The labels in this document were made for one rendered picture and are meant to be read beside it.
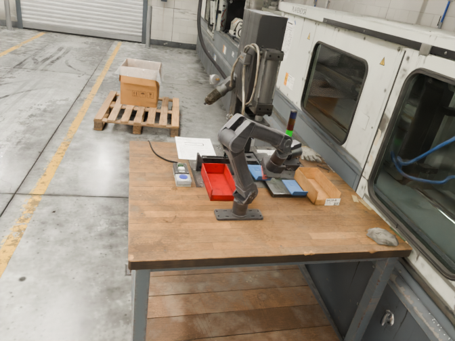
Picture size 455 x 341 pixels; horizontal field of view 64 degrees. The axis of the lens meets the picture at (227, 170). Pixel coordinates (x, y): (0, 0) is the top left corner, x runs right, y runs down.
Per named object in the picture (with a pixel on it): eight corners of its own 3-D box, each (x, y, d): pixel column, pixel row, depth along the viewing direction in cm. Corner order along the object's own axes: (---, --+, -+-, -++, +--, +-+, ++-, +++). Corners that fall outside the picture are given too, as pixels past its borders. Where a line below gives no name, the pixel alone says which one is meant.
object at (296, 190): (292, 197, 168) (294, 191, 166) (282, 180, 181) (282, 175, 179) (307, 197, 169) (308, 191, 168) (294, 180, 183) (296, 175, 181)
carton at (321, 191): (313, 206, 168) (317, 192, 164) (292, 180, 189) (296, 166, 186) (338, 206, 171) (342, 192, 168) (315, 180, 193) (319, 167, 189)
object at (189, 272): (122, 421, 158) (128, 260, 118) (126, 264, 242) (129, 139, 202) (349, 385, 188) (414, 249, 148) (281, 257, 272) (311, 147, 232)
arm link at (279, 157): (279, 153, 155) (286, 143, 149) (286, 164, 152) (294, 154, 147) (267, 157, 151) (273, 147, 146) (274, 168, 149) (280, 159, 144)
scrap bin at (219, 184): (210, 201, 158) (211, 189, 155) (200, 173, 179) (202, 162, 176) (236, 201, 161) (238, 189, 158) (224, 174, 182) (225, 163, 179)
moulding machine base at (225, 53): (193, 53, 978) (198, 15, 935) (230, 58, 1000) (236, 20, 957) (229, 129, 500) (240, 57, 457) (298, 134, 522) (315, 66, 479)
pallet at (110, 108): (110, 100, 536) (110, 90, 530) (178, 107, 553) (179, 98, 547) (93, 130, 431) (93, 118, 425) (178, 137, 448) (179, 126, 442)
